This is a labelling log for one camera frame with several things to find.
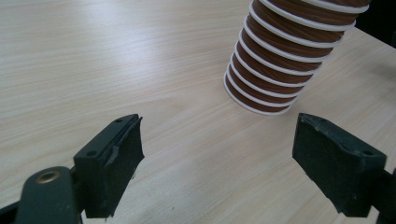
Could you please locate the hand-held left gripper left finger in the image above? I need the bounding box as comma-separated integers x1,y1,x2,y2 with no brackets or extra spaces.
73,113,146,219

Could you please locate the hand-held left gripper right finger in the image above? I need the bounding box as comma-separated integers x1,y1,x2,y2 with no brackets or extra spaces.
291,112,388,218

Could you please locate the stack of brown paper cups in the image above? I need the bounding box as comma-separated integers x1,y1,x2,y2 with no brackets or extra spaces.
223,0,373,117

